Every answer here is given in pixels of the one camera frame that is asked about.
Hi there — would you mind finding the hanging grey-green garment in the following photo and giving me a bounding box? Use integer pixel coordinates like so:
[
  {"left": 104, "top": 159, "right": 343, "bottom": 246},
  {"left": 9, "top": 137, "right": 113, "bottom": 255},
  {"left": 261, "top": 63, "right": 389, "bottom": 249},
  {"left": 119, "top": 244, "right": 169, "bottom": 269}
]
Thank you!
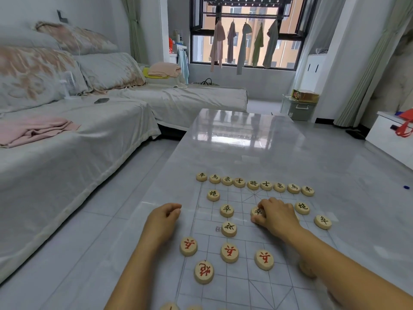
[{"left": 262, "top": 19, "right": 279, "bottom": 69}]

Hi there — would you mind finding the person's left hand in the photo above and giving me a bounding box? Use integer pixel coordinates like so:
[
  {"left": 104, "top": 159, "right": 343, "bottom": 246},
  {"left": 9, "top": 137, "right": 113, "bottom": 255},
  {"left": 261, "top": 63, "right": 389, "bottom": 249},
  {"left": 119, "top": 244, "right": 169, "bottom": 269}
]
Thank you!
[{"left": 141, "top": 203, "right": 183, "bottom": 248}]

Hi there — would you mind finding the narrow green curtain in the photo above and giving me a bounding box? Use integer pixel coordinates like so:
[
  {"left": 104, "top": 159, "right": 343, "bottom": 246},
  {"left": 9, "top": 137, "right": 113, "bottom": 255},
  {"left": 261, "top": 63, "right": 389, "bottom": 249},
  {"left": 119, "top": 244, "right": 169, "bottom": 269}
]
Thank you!
[{"left": 121, "top": 0, "right": 143, "bottom": 64}]

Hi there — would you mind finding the grey pillow with floral edge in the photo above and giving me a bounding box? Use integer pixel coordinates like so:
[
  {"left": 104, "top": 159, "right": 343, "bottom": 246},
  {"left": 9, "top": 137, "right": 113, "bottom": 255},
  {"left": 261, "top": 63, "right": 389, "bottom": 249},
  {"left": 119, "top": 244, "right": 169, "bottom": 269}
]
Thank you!
[{"left": 74, "top": 52, "right": 146, "bottom": 95}]

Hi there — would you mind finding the hanging light blue towel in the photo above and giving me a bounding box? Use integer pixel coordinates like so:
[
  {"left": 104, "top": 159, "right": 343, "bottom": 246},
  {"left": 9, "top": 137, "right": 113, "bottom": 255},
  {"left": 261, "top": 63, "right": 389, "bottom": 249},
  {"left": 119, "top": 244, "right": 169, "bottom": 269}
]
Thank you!
[{"left": 177, "top": 48, "right": 190, "bottom": 84}]

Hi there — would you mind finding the pink blanket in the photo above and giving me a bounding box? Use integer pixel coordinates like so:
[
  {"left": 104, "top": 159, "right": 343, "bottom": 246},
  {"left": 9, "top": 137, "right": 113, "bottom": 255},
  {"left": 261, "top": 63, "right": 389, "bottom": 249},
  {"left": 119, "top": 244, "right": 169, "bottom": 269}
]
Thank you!
[{"left": 0, "top": 115, "right": 81, "bottom": 149}]

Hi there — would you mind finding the folded pink towel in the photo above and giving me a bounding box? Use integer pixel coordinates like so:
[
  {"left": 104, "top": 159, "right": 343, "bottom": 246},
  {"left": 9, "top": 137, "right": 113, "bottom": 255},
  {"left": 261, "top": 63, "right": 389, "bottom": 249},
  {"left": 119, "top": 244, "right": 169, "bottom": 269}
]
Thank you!
[{"left": 148, "top": 62, "right": 182, "bottom": 78}]

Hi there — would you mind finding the white shelf with bottles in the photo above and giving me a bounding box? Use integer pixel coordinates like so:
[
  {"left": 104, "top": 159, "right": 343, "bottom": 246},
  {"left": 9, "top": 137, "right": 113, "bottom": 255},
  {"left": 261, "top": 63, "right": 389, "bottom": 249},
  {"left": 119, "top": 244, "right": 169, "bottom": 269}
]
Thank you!
[{"left": 168, "top": 29, "right": 188, "bottom": 64}]

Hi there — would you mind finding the red bag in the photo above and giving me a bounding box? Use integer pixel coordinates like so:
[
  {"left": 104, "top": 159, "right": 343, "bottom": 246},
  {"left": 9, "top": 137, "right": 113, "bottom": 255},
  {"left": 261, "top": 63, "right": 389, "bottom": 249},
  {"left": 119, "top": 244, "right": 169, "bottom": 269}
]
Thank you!
[{"left": 395, "top": 108, "right": 413, "bottom": 138}]

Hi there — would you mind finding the hanging grey-blue garment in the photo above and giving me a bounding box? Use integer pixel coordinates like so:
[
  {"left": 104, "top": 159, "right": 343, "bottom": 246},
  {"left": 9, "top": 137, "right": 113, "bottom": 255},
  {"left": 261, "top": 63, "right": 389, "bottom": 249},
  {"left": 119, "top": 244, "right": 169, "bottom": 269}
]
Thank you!
[{"left": 236, "top": 23, "right": 253, "bottom": 75}]

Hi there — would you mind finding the large floral pillow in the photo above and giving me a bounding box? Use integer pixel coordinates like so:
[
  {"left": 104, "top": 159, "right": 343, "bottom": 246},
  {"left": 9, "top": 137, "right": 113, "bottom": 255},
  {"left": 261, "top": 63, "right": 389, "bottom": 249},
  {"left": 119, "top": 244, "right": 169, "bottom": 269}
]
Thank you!
[{"left": 0, "top": 46, "right": 89, "bottom": 114}]

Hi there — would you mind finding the black window frame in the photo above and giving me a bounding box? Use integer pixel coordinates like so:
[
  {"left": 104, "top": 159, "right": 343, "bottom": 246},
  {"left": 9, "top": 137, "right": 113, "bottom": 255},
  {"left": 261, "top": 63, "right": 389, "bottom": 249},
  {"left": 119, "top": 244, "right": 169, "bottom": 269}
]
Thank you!
[{"left": 189, "top": 0, "right": 320, "bottom": 71}]

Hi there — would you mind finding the small floral pillow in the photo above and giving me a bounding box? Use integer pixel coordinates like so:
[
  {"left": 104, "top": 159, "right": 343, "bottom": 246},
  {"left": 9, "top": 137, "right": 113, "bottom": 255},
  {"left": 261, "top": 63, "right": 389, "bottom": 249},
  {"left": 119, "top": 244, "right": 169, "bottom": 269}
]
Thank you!
[{"left": 35, "top": 21, "right": 119, "bottom": 56}]

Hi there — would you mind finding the clear plastic chess board sheet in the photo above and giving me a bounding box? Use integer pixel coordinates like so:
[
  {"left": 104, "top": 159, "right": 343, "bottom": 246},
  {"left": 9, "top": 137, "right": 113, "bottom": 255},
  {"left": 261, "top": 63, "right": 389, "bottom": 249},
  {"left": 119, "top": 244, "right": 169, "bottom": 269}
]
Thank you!
[{"left": 176, "top": 181, "right": 339, "bottom": 310}]

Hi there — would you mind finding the gold cardboard box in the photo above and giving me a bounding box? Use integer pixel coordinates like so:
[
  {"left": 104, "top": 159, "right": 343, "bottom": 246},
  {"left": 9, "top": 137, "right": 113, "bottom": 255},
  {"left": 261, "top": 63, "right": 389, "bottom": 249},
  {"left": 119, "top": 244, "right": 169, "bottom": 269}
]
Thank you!
[{"left": 291, "top": 89, "right": 320, "bottom": 104}]

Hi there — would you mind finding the pale green storage box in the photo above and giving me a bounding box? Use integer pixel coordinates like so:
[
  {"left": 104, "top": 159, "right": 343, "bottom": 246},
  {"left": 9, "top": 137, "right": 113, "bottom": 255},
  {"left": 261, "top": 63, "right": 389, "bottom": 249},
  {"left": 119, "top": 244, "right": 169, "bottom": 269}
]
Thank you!
[{"left": 280, "top": 94, "right": 317, "bottom": 122}]

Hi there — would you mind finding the row of black-marked chess pieces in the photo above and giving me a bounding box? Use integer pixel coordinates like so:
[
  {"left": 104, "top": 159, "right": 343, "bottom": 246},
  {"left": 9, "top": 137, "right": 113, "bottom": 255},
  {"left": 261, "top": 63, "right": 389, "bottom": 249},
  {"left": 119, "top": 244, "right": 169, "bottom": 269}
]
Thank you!
[{"left": 196, "top": 172, "right": 315, "bottom": 197}]

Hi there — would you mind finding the red-marked wooden chess disc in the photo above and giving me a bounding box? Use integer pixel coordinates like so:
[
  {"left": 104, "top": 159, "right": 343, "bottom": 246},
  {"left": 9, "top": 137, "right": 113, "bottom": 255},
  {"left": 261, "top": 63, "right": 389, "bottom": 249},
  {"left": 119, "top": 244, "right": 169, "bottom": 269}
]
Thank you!
[
  {"left": 194, "top": 260, "right": 215, "bottom": 285},
  {"left": 254, "top": 249, "right": 275, "bottom": 271},
  {"left": 221, "top": 243, "right": 239, "bottom": 264},
  {"left": 180, "top": 237, "right": 198, "bottom": 257}
]

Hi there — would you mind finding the person's left forearm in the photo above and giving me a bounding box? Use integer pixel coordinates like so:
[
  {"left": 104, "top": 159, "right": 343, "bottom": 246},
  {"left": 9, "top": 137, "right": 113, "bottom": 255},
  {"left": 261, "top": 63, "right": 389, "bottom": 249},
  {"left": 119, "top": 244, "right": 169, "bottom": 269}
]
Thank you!
[{"left": 104, "top": 237, "right": 166, "bottom": 310}]

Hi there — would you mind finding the ceiling drying rack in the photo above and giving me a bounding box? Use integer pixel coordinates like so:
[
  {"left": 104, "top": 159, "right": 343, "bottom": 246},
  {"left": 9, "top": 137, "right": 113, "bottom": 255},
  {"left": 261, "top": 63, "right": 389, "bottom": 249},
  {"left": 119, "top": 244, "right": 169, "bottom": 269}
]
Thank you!
[{"left": 202, "top": 0, "right": 295, "bottom": 20}]

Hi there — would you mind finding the white low cabinet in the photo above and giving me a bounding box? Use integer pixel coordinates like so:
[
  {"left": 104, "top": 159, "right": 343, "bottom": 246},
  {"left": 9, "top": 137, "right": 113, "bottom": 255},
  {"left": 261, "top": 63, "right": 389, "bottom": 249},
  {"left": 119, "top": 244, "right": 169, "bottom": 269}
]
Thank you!
[{"left": 365, "top": 111, "right": 413, "bottom": 172}]

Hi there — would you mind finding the small white fan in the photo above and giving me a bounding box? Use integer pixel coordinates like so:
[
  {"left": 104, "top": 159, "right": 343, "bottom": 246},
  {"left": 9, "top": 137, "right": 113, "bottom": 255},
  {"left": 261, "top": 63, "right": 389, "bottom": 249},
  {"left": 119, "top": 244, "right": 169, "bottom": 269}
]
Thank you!
[{"left": 59, "top": 71, "right": 78, "bottom": 100}]

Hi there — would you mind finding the grey covered sofa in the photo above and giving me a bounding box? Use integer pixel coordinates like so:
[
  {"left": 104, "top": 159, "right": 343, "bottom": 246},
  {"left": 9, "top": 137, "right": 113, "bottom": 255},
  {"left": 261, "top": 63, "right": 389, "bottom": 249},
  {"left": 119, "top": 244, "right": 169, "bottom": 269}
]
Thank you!
[{"left": 0, "top": 25, "right": 248, "bottom": 284}]

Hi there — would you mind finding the person's right hand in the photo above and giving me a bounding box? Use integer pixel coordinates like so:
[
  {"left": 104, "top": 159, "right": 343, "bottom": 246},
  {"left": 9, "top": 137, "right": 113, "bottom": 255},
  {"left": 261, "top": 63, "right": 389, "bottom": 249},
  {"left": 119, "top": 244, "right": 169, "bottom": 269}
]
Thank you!
[{"left": 251, "top": 197, "right": 305, "bottom": 242}]

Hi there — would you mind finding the wide green curtain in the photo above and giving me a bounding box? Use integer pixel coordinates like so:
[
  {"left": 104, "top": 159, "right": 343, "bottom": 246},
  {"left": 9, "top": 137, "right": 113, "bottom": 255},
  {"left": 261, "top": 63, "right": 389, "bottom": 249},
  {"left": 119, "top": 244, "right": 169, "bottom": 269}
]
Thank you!
[{"left": 334, "top": 0, "right": 413, "bottom": 128}]

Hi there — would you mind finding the person's right forearm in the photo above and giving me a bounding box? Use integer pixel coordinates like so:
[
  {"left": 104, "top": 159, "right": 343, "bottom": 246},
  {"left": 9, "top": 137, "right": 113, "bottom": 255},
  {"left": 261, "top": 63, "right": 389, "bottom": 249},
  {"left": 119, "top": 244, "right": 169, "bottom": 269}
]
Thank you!
[{"left": 283, "top": 227, "right": 413, "bottom": 310}]

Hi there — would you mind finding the hanging pink garment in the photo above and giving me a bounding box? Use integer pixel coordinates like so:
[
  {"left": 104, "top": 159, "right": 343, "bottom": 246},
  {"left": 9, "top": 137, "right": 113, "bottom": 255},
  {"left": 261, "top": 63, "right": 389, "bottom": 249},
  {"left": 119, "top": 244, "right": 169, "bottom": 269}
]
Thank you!
[{"left": 210, "top": 20, "right": 226, "bottom": 72}]

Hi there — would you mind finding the hanging mauve garment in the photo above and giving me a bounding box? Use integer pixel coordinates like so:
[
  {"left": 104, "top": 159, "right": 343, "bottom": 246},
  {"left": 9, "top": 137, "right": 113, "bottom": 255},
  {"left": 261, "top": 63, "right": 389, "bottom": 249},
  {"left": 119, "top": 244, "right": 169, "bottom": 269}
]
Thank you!
[{"left": 227, "top": 21, "right": 237, "bottom": 64}]

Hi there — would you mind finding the white sheer curtain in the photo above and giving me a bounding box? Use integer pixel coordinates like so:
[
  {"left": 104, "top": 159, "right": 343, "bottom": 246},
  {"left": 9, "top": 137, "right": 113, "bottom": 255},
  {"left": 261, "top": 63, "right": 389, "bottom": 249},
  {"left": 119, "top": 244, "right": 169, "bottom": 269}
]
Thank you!
[{"left": 291, "top": 0, "right": 348, "bottom": 94}]

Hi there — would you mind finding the hanging green garment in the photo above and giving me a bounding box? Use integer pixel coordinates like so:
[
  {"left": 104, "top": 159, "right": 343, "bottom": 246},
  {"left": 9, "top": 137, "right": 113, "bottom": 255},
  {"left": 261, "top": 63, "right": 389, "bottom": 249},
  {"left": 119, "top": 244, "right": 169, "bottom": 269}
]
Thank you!
[{"left": 252, "top": 22, "right": 264, "bottom": 68}]

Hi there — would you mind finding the yellow cloth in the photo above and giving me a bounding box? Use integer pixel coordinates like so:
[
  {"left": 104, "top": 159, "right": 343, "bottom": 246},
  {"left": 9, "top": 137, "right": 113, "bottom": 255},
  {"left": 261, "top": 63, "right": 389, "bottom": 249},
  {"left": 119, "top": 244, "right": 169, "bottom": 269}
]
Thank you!
[{"left": 142, "top": 67, "right": 170, "bottom": 80}]

